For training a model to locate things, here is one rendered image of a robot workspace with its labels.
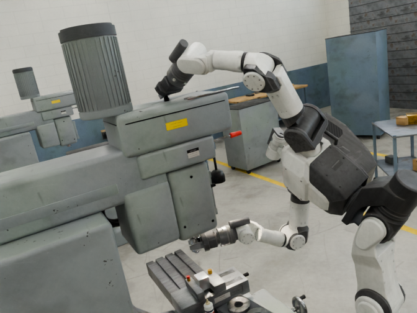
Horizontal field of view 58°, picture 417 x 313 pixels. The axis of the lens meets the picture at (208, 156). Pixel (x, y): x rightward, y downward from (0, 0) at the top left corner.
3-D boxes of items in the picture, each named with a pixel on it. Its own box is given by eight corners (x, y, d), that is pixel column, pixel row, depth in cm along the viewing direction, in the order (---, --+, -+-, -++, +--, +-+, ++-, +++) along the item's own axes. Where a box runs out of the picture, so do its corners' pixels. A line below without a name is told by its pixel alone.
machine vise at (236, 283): (235, 277, 196) (231, 259, 193) (250, 292, 183) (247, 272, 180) (172, 305, 183) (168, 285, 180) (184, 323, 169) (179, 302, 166)
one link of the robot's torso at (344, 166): (380, 187, 162) (314, 140, 180) (396, 145, 134) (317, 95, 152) (333, 234, 156) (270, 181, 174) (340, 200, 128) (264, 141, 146)
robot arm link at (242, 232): (225, 236, 180) (248, 230, 182) (231, 251, 171) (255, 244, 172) (222, 217, 175) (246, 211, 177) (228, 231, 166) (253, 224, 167)
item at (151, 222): (161, 221, 176) (149, 168, 169) (182, 240, 155) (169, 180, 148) (121, 236, 168) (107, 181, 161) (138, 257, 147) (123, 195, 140)
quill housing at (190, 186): (199, 215, 183) (187, 151, 175) (221, 228, 165) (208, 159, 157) (163, 228, 175) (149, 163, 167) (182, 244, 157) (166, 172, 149)
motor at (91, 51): (125, 107, 157) (107, 27, 149) (139, 110, 140) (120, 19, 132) (76, 118, 149) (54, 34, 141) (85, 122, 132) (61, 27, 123)
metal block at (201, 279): (205, 281, 183) (203, 271, 181) (210, 287, 178) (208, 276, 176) (195, 285, 181) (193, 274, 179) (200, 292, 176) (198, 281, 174)
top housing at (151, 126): (205, 123, 180) (200, 89, 176) (235, 128, 157) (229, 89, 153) (108, 149, 160) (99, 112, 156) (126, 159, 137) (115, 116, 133)
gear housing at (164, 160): (192, 149, 178) (188, 128, 175) (218, 158, 157) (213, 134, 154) (123, 169, 164) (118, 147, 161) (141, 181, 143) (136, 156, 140)
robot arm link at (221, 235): (198, 226, 178) (222, 220, 179) (201, 244, 180) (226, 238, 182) (202, 238, 166) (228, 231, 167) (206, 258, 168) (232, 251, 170)
